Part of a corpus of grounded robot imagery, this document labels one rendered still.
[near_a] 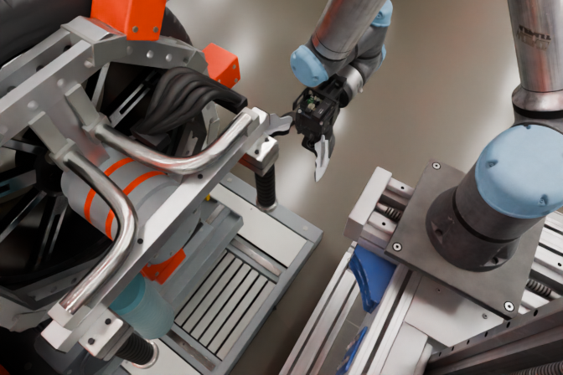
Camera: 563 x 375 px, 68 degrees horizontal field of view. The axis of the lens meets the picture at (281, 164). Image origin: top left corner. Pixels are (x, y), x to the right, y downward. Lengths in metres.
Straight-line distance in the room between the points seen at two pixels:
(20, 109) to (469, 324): 0.77
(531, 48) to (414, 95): 1.45
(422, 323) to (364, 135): 1.19
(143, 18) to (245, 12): 1.80
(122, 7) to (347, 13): 0.31
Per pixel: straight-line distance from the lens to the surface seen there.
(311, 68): 0.74
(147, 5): 0.66
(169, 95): 0.63
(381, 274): 0.88
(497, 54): 2.44
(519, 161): 0.62
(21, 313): 0.85
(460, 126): 2.04
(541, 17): 0.65
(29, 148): 0.78
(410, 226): 0.78
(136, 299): 0.83
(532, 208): 0.62
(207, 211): 1.52
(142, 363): 0.76
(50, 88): 0.61
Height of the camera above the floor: 1.50
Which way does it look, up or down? 58 degrees down
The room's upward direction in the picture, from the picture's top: straight up
